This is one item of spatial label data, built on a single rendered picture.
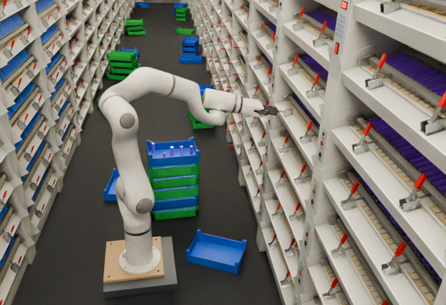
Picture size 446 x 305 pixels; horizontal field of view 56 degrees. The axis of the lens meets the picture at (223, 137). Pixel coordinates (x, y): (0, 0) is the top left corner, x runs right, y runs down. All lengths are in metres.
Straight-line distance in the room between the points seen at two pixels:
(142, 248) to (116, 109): 0.68
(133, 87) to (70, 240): 1.33
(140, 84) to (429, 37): 1.01
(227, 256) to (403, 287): 1.50
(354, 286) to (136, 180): 0.90
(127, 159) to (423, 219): 1.09
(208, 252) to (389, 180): 1.57
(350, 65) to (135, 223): 1.09
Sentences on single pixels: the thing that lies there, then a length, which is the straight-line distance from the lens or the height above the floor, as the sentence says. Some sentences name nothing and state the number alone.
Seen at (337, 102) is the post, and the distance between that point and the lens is 1.32.
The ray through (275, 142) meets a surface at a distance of 2.07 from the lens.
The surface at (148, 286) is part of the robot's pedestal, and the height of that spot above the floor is 0.28.
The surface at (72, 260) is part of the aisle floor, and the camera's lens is 2.55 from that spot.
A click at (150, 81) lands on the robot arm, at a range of 1.58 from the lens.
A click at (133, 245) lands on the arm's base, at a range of 1.91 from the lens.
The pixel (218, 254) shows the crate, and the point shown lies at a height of 0.00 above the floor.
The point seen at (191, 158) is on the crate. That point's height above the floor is 0.44.
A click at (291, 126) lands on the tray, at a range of 1.80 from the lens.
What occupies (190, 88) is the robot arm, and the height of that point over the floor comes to 1.10.
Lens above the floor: 1.67
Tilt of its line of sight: 26 degrees down
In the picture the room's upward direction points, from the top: 3 degrees clockwise
